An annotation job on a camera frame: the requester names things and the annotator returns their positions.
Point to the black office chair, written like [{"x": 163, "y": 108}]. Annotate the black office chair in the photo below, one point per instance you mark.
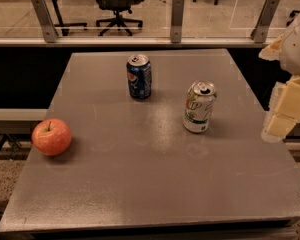
[{"x": 118, "y": 6}]

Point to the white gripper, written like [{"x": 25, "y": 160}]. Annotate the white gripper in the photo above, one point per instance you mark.
[{"x": 297, "y": 52}]

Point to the black stand with base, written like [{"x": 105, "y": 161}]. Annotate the black stand with base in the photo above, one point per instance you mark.
[{"x": 65, "y": 27}]

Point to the metal railing bracket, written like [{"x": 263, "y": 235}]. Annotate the metal railing bracket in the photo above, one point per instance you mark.
[
  {"x": 260, "y": 31},
  {"x": 176, "y": 21},
  {"x": 48, "y": 30}
]

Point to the blue pepsi can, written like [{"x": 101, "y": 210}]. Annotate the blue pepsi can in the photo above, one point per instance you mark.
[{"x": 139, "y": 75}]

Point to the right metal railing bracket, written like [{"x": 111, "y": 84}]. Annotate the right metal railing bracket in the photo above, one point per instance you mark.
[{"x": 260, "y": 31}]

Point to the left metal railing bracket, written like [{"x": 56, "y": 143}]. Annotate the left metal railing bracket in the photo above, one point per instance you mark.
[{"x": 48, "y": 30}]

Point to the red apple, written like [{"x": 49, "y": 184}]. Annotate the red apple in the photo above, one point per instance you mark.
[{"x": 52, "y": 137}]

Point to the middle metal railing bracket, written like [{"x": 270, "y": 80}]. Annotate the middle metal railing bracket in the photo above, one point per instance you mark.
[{"x": 176, "y": 21}]

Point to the white green 7up can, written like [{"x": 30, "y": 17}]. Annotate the white green 7up can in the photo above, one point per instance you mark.
[{"x": 199, "y": 104}]

